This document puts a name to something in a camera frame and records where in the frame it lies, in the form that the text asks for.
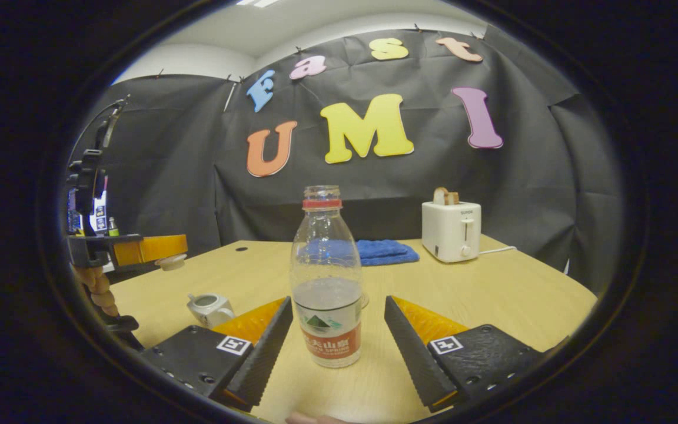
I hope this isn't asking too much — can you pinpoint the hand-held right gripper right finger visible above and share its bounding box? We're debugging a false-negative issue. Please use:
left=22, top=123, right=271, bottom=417
left=383, top=296, right=551, bottom=413

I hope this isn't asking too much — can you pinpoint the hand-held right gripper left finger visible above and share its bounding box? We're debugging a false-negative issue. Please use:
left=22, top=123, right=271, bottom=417
left=138, top=296, right=294, bottom=413

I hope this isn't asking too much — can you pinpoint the white teacup lid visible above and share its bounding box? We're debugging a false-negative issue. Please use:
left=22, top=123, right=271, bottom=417
left=155, top=254, right=188, bottom=272

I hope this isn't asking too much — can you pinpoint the clear plastic water bottle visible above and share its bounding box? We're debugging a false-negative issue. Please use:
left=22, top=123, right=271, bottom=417
left=290, top=185, right=370, bottom=369

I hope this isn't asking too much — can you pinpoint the white floral teacup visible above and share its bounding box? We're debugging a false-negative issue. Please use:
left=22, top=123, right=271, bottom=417
left=187, top=293, right=235, bottom=329

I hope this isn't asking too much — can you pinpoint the computer monitor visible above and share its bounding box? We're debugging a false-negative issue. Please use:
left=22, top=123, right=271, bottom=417
left=68, top=188, right=109, bottom=234

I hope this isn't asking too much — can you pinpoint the blue towel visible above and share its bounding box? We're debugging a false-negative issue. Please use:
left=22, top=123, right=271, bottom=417
left=299, top=238, right=421, bottom=267

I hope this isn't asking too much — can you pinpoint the white toaster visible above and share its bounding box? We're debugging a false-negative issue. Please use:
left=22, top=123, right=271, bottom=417
left=421, top=201, right=483, bottom=263

